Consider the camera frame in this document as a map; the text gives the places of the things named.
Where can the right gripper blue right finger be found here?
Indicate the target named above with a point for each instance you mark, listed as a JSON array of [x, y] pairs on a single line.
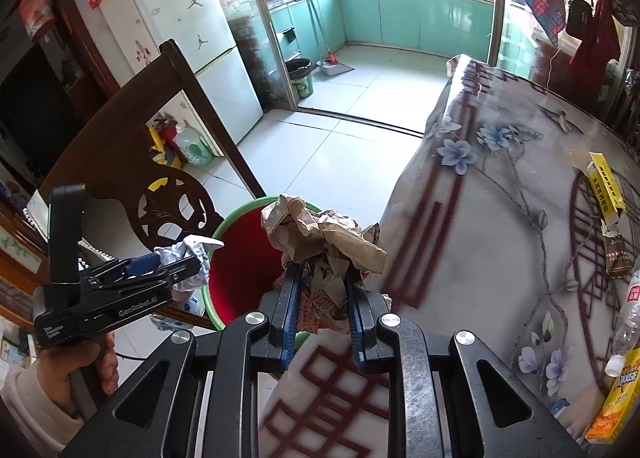
[[360, 319]]

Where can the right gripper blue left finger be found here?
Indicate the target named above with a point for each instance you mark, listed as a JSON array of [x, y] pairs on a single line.
[[285, 316]]

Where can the patterned paper cup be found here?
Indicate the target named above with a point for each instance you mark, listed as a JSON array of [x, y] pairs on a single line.
[[325, 245]]

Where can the small paper ball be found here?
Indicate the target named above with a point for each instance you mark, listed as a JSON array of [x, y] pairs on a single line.
[[190, 259]]

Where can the clear plastic water bottle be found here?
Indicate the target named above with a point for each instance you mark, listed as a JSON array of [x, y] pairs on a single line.
[[627, 327]]

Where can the yellow snack box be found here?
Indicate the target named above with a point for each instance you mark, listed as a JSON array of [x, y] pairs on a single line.
[[619, 405]]

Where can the brown foil wrapper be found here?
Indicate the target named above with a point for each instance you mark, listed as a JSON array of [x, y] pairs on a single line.
[[618, 260]]

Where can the yellow torn paper box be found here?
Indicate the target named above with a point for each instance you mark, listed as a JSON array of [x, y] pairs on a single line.
[[610, 200]]

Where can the teal kitchen cabinets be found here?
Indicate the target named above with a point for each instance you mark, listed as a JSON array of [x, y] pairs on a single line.
[[438, 27]]

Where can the red bucket green rim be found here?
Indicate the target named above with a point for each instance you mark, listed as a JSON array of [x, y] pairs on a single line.
[[244, 268]]

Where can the dark wooden chair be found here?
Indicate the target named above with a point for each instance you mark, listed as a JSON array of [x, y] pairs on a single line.
[[111, 155]]

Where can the floral table cover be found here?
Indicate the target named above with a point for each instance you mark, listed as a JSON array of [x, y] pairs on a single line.
[[490, 228]]

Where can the red broom with dustpan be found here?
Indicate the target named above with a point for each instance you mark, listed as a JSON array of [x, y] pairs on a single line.
[[329, 65]]

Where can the white refrigerator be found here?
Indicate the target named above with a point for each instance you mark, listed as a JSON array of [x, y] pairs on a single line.
[[202, 33]]

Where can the red hanging garment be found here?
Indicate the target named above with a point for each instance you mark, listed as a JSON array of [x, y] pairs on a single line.
[[599, 47]]

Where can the black small hanging bag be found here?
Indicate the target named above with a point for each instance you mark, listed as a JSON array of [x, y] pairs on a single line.
[[579, 14]]

